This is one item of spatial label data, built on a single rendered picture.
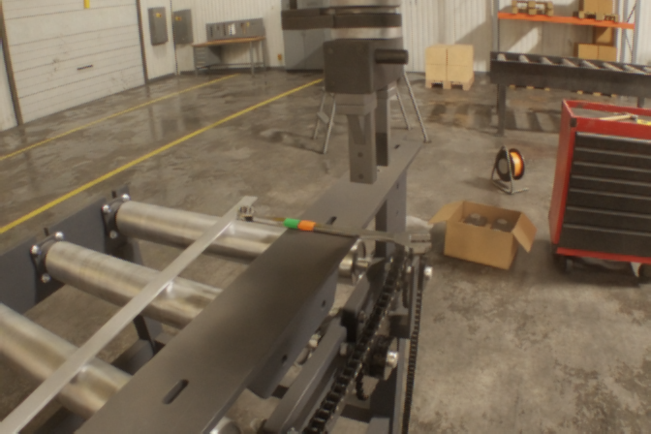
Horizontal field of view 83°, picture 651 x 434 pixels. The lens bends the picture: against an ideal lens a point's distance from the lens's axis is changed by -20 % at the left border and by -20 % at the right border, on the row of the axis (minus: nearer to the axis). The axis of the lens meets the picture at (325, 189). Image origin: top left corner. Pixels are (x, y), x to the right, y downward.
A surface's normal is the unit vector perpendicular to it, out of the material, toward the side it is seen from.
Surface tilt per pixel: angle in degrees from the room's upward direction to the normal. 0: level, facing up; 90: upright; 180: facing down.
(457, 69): 90
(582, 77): 90
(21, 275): 90
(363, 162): 90
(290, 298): 0
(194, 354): 0
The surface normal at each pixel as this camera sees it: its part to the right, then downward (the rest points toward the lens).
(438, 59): -0.39, 0.37
